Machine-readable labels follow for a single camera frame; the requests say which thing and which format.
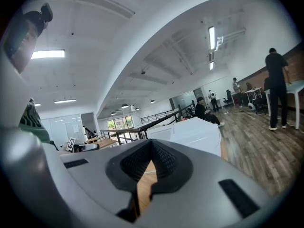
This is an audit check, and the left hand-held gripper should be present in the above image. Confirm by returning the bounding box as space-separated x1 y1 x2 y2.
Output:
65 136 100 153

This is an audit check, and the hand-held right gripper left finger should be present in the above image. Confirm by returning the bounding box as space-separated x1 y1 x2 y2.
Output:
59 138 155 223

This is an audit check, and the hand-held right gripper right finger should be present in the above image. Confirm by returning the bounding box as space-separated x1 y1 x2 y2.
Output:
140 138 282 228

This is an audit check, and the white microwave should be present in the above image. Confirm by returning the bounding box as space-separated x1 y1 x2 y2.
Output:
146 117 222 158

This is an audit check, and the glass window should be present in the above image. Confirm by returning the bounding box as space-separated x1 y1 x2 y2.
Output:
107 115 134 130

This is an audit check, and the person's green printed t-shirt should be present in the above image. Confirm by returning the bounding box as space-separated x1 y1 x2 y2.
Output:
19 98 51 143

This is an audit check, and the black metal railing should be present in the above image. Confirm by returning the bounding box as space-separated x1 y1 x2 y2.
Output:
99 103 197 145

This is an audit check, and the person's face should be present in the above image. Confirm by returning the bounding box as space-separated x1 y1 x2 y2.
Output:
3 10 46 74

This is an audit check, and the white table with grey top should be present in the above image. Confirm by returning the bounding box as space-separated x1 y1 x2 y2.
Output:
264 81 304 130

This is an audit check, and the long ceiling light strip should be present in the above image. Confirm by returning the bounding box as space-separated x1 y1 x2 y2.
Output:
208 26 216 50

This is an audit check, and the black head-worn camera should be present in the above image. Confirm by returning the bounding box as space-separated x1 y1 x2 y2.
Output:
40 2 54 23

